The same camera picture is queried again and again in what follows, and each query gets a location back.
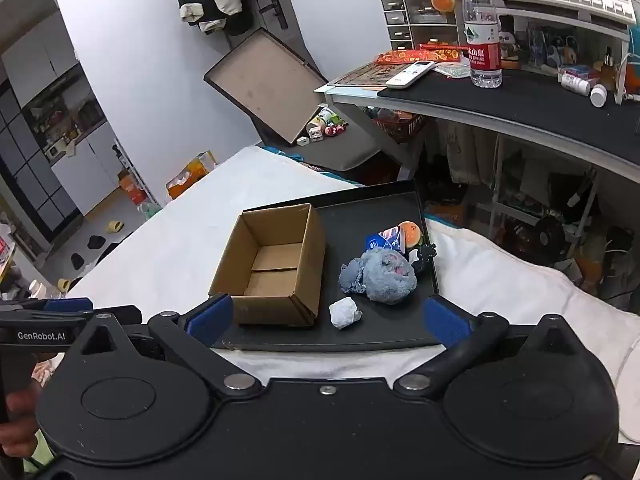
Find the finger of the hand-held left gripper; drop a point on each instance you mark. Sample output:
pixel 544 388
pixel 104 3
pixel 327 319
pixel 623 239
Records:
pixel 127 314
pixel 67 304

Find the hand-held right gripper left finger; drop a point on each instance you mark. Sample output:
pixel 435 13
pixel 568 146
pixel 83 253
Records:
pixel 210 312

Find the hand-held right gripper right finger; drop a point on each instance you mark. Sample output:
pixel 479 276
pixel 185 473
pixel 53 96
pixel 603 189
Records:
pixel 447 322

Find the black tray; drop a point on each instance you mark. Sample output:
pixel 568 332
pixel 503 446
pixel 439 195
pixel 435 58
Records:
pixel 380 330

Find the brown cardboard box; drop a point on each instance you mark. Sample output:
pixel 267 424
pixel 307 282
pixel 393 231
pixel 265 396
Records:
pixel 280 310

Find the small black toy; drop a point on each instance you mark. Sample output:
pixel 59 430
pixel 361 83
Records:
pixel 422 255

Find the grey plush toy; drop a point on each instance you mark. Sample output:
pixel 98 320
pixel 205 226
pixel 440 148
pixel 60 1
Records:
pixel 387 280

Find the orange plush toy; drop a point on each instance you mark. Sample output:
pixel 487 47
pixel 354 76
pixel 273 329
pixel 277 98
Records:
pixel 412 234

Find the white packet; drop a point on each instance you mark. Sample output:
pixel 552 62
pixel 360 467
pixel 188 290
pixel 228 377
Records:
pixel 345 312

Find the blue white tissue pack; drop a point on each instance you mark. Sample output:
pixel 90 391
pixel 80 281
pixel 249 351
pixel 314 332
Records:
pixel 382 240

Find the small blue plush toy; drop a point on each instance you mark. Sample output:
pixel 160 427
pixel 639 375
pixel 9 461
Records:
pixel 352 275

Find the person's left hand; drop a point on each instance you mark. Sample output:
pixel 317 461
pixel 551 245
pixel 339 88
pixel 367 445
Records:
pixel 20 405

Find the yellow slipper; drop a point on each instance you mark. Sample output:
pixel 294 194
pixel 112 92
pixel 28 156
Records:
pixel 63 284
pixel 115 226

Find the black slipper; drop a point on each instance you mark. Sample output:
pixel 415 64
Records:
pixel 96 242
pixel 77 261

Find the green plastic bottles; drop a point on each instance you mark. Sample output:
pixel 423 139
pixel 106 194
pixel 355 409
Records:
pixel 150 211

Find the red orange carton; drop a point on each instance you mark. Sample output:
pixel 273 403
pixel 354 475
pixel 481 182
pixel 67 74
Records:
pixel 131 187

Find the black glass cabinet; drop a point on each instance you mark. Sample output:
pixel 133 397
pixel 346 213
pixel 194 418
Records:
pixel 30 180

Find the black fan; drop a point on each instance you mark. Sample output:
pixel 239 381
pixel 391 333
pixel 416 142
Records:
pixel 549 237

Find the white storage rack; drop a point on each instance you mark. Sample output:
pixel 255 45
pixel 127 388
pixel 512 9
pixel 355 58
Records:
pixel 495 195

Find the orange cardboard box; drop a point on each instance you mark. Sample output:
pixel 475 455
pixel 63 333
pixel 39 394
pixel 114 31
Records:
pixel 190 175

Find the beige tote bag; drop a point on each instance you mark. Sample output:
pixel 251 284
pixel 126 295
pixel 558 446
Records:
pixel 465 155

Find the red plastic basket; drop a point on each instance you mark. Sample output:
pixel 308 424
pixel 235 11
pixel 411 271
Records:
pixel 400 127

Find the grey bench seat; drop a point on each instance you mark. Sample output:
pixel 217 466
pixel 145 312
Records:
pixel 340 150

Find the white printed cup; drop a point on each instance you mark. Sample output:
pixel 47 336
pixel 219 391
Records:
pixel 320 121

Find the red toy figures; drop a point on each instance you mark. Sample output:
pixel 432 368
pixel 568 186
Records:
pixel 334 129

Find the green toy figure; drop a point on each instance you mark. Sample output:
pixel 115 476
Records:
pixel 338 120

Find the black desk mat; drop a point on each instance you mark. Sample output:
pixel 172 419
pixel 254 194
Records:
pixel 525 105

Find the white desk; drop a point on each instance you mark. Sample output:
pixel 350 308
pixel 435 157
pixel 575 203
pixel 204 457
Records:
pixel 340 97

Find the white remote control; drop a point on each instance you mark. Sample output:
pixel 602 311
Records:
pixel 410 74

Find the clear bag of beads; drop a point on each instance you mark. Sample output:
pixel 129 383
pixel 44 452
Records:
pixel 452 70

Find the brown patterned board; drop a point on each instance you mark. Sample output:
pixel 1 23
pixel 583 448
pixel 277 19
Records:
pixel 365 74

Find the red patterned snack packet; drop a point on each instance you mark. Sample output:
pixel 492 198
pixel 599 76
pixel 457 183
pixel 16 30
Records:
pixel 400 57

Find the white pill bottle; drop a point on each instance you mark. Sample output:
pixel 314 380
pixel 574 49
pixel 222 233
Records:
pixel 598 96
pixel 575 83

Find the long red box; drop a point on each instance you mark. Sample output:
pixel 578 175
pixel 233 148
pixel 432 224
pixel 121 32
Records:
pixel 445 47

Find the blue small boxes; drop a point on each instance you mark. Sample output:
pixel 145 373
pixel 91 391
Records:
pixel 580 72

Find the panda figurine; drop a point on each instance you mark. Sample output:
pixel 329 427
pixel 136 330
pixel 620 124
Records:
pixel 507 42

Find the clear water bottle red label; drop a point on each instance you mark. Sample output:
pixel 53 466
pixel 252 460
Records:
pixel 482 35

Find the amber dropper bottle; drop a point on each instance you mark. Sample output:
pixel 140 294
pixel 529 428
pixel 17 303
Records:
pixel 608 70

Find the grey drawer organiser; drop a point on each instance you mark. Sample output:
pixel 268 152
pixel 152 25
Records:
pixel 400 15

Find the round orange plush ornament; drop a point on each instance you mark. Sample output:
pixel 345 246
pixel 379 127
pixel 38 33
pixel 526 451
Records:
pixel 444 1

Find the white monitor riser shelf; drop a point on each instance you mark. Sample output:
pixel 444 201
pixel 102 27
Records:
pixel 550 15

